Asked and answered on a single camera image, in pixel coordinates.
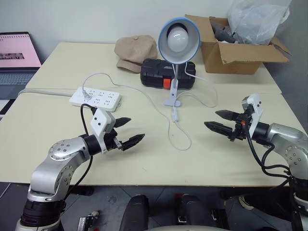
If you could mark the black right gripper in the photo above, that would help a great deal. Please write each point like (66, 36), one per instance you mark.
(240, 127)

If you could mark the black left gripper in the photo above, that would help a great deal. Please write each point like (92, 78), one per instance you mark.
(111, 143)

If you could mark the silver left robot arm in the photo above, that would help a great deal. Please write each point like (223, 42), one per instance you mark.
(55, 166)

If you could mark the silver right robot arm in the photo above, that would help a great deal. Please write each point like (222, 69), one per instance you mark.
(286, 139)

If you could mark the blue white clamp desk lamp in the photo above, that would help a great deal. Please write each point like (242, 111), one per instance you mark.
(190, 50)

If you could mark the white power strip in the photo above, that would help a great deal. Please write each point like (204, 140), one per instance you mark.
(101, 103)

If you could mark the brown cardboard box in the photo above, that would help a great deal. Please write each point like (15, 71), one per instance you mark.
(238, 59)

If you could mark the black tool case red latch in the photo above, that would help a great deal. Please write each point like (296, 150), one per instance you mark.
(154, 72)

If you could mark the dark rounded shape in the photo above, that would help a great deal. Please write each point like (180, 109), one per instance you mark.
(195, 211)
(136, 211)

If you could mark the beige newsboy cap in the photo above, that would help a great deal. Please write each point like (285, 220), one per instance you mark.
(134, 49)

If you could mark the white shoe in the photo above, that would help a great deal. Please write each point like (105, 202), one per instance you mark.
(245, 202)

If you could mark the dark grey item in box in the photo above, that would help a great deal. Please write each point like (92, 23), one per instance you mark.
(222, 32)

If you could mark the white light bulb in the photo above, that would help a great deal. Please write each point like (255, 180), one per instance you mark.
(177, 38)

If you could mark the clear plastic bag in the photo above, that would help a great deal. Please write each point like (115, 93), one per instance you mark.
(257, 21)

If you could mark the open grey laptop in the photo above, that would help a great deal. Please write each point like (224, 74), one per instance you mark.
(16, 69)

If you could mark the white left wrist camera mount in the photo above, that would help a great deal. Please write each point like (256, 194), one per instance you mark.
(99, 120)

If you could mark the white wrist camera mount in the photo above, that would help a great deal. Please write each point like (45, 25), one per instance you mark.
(255, 113)
(99, 120)

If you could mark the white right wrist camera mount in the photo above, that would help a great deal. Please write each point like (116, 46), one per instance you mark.
(255, 113)

